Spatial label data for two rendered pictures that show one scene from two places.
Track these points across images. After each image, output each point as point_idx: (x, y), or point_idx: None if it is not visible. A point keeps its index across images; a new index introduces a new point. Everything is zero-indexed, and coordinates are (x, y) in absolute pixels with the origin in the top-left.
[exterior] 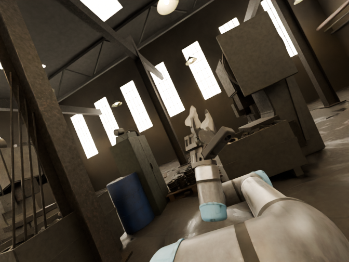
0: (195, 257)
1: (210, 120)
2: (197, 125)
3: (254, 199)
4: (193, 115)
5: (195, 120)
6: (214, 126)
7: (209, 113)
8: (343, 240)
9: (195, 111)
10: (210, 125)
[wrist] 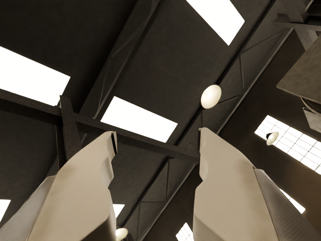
0: None
1: (219, 164)
2: (57, 228)
3: None
4: (65, 165)
5: (56, 192)
6: (282, 197)
7: (209, 131)
8: None
9: (96, 143)
10: (228, 202)
